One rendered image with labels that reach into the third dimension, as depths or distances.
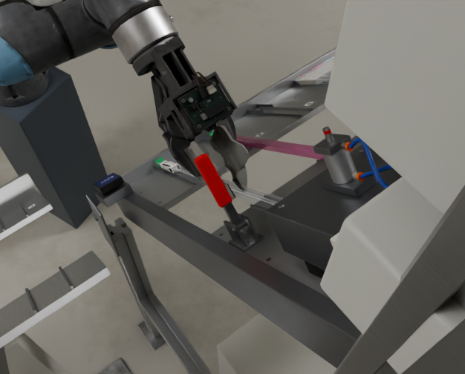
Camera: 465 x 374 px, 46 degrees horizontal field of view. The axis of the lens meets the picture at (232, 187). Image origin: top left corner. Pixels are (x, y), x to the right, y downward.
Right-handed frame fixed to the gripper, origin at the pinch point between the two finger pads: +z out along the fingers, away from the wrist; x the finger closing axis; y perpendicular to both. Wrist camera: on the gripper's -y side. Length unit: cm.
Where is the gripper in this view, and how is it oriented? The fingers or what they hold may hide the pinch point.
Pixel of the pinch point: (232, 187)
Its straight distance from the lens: 73.6
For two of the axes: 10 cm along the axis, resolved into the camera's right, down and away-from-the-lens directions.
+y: 3.2, -0.8, -9.4
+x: 7.9, -5.2, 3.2
